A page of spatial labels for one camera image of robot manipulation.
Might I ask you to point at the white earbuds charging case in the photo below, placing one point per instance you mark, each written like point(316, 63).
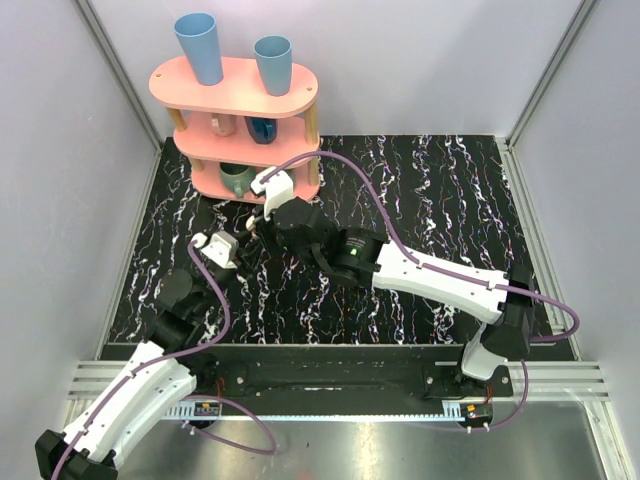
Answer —
point(252, 225)

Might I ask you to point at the blue cup right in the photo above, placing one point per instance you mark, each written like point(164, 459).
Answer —
point(273, 56)

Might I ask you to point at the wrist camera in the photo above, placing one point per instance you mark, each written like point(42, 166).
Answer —
point(276, 187)
point(222, 249)

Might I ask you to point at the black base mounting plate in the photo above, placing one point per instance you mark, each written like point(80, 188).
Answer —
point(343, 380)

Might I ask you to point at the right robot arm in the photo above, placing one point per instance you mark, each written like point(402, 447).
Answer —
point(501, 301)

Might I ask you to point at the tall blue cup left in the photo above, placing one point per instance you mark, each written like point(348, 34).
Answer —
point(197, 35)

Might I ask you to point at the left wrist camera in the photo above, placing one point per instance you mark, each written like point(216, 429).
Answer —
point(222, 249)

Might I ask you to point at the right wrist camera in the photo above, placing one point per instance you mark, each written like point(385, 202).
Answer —
point(276, 187)

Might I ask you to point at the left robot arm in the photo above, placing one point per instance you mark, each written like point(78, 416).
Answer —
point(170, 365)

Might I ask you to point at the pink mug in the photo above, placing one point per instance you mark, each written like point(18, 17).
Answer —
point(223, 125)

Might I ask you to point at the dark blue mug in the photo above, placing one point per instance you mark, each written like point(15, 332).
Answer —
point(262, 130)

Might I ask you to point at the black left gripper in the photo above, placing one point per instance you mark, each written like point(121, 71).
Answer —
point(242, 263)

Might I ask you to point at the green ceramic mug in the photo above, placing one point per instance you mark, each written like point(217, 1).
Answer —
point(237, 178)

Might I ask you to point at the pink three-tier shelf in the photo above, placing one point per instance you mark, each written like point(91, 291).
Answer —
point(236, 121)

